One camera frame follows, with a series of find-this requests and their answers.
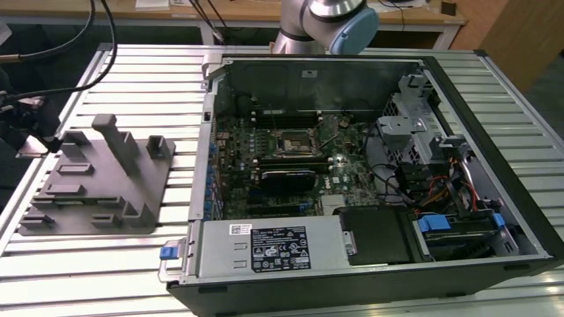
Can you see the silver CPU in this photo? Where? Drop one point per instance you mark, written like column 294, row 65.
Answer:
column 32, row 147

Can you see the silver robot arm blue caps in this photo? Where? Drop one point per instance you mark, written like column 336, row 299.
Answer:
column 299, row 20

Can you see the CPU socket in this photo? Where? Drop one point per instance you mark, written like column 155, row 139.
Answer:
column 291, row 143

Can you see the grey parts rack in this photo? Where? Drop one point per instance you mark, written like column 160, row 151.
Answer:
column 110, row 185

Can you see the small white box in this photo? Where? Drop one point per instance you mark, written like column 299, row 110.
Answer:
column 183, row 2

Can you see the blue plastic latch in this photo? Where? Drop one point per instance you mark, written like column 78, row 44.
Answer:
column 167, row 253

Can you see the grey power supply unit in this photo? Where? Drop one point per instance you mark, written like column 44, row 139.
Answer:
column 216, row 251

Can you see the black RAM slot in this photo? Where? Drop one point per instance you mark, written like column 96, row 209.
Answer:
column 299, row 157
column 299, row 161
column 295, row 125
column 295, row 113
column 299, row 165
column 295, row 117
column 295, row 121
column 299, row 170

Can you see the small black graphics card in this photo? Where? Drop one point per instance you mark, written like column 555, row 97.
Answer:
column 287, row 182

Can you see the black expansion slot blue end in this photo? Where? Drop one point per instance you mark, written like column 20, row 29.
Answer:
column 274, row 210

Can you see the small silver chipset heatsink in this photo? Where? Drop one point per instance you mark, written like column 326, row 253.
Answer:
column 334, row 204

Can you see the green motherboard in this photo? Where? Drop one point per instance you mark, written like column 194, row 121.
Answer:
column 352, row 195

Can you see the black open PC case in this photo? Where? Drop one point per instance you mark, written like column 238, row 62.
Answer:
column 308, row 297

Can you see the grey metal drive cage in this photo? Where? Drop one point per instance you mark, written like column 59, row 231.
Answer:
column 399, row 127

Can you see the black plastic shroud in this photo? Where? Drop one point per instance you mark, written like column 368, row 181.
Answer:
column 379, row 236

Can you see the hard disk in blue carrier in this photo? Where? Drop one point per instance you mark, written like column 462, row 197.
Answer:
column 434, row 224

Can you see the small dark box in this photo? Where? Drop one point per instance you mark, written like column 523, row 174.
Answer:
column 448, row 8

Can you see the wooden cabinet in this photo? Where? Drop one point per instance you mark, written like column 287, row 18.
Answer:
column 520, row 43

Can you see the wooden desk white frame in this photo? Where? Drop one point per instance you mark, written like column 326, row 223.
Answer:
column 66, row 14

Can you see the metal corner bracket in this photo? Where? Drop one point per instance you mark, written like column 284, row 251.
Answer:
column 211, row 61

